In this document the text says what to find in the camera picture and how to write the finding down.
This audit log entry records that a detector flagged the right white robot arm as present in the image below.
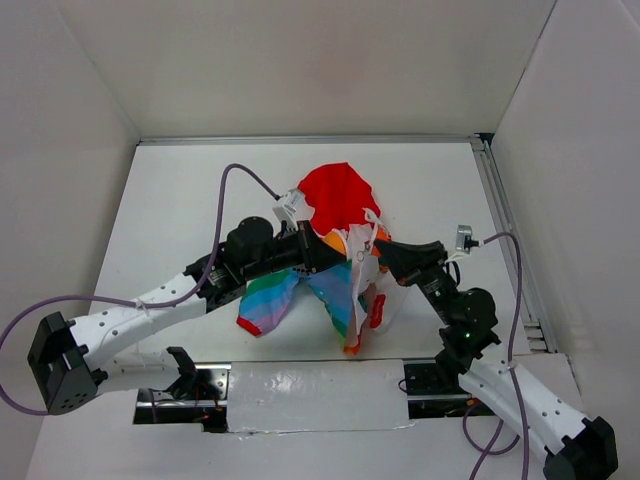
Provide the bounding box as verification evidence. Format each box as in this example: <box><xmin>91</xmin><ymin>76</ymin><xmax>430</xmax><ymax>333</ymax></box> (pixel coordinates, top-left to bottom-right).
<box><xmin>375</xmin><ymin>240</ymin><xmax>619</xmax><ymax>479</ymax></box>

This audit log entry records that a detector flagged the metal base rail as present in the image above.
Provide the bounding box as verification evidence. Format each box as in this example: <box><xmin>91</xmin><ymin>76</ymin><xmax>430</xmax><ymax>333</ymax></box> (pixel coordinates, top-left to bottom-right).
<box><xmin>133</xmin><ymin>359</ymin><xmax>477</xmax><ymax>435</ymax></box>

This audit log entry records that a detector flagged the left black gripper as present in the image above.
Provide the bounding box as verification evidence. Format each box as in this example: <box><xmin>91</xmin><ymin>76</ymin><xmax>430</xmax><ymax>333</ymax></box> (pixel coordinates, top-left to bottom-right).
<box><xmin>243</xmin><ymin>219</ymin><xmax>346</xmax><ymax>281</ymax></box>

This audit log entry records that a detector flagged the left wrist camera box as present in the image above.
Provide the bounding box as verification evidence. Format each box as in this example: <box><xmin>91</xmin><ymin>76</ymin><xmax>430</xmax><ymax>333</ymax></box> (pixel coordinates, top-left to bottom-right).
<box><xmin>272</xmin><ymin>188</ymin><xmax>304</xmax><ymax>222</ymax></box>

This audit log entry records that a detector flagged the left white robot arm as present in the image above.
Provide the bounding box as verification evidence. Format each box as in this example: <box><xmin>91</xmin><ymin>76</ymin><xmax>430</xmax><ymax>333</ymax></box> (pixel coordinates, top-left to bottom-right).
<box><xmin>27</xmin><ymin>217</ymin><xmax>346</xmax><ymax>415</ymax></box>

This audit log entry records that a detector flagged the white tape sheet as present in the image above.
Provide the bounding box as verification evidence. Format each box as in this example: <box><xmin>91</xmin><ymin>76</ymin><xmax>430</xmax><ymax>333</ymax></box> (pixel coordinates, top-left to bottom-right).
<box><xmin>227</xmin><ymin>360</ymin><xmax>412</xmax><ymax>433</ymax></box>

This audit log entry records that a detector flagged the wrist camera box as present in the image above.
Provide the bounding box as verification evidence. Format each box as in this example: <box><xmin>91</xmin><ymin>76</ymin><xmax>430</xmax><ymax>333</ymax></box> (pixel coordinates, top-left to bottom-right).
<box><xmin>455</xmin><ymin>225</ymin><xmax>478</xmax><ymax>254</ymax></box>
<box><xmin>272</xmin><ymin>188</ymin><xmax>304</xmax><ymax>222</ymax></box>

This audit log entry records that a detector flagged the rainbow striped kids jacket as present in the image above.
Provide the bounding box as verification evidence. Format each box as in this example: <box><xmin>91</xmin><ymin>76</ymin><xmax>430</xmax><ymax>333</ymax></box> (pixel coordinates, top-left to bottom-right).
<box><xmin>236</xmin><ymin>162</ymin><xmax>406</xmax><ymax>355</ymax></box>

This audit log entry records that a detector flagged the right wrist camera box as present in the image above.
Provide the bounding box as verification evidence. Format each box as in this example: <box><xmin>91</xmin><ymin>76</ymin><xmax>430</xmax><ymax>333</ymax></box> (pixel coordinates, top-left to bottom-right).
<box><xmin>455</xmin><ymin>225</ymin><xmax>478</xmax><ymax>254</ymax></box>

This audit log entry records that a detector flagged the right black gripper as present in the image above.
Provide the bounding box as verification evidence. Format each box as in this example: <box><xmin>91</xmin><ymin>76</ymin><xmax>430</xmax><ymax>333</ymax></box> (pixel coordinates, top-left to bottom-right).
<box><xmin>374</xmin><ymin>236</ymin><xmax>456</xmax><ymax>324</ymax></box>

